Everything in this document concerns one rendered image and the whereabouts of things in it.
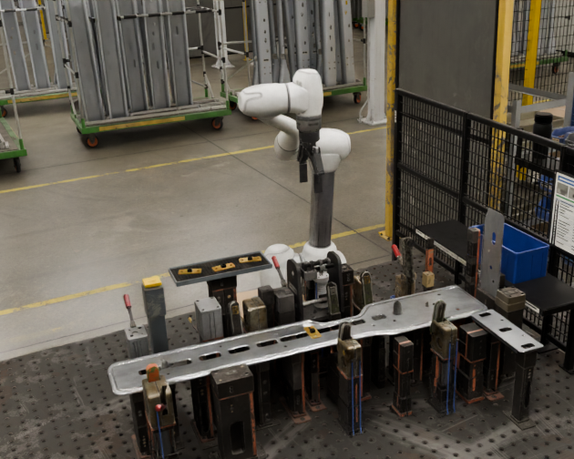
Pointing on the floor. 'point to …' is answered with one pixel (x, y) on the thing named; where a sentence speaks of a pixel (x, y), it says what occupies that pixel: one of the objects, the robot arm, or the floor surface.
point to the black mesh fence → (483, 195)
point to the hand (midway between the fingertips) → (310, 184)
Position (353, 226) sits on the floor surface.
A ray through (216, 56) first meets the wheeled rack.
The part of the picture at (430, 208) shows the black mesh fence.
